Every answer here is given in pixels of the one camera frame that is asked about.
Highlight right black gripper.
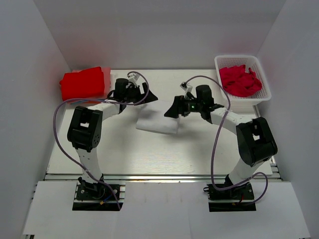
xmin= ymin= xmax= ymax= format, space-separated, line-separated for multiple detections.
xmin=164 ymin=94 xmax=203 ymax=119

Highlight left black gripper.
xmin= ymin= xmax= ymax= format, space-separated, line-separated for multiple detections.
xmin=125 ymin=83 xmax=158 ymax=106

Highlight white t shirt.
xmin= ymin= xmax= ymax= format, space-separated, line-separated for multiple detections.
xmin=136 ymin=100 xmax=179 ymax=134

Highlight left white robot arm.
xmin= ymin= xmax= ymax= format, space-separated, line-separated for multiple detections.
xmin=67 ymin=78 xmax=158 ymax=199

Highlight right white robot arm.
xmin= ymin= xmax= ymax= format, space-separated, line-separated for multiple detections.
xmin=164 ymin=85 xmax=278 ymax=199

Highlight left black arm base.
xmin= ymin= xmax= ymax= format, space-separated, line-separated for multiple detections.
xmin=75 ymin=177 xmax=115 ymax=201

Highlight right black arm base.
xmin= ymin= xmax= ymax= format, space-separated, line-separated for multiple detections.
xmin=203 ymin=183 xmax=255 ymax=201

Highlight folded red t shirt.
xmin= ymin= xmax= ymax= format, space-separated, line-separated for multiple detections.
xmin=59 ymin=67 xmax=106 ymax=101

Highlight folded blue t shirt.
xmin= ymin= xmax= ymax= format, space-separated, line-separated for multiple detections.
xmin=69 ymin=99 xmax=104 ymax=105

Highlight crumpled magenta t shirt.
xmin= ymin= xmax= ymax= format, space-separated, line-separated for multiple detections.
xmin=219 ymin=64 xmax=262 ymax=98

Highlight white plastic basket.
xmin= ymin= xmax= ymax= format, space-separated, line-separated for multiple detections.
xmin=214 ymin=55 xmax=271 ymax=107

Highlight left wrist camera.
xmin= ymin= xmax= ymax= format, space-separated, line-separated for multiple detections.
xmin=127 ymin=73 xmax=140 ymax=88

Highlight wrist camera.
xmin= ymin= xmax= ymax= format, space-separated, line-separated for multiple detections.
xmin=127 ymin=73 xmax=140 ymax=88
xmin=180 ymin=82 xmax=192 ymax=99

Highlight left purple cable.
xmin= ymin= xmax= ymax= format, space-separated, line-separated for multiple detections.
xmin=53 ymin=71 xmax=150 ymax=211

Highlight purple cable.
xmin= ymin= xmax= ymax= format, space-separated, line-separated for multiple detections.
xmin=180 ymin=75 xmax=269 ymax=206
xmin=53 ymin=71 xmax=150 ymax=211

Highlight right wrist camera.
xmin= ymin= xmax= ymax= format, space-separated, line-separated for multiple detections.
xmin=180 ymin=82 xmax=192 ymax=99

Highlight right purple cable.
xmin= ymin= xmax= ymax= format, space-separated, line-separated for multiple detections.
xmin=180 ymin=75 xmax=269 ymax=206

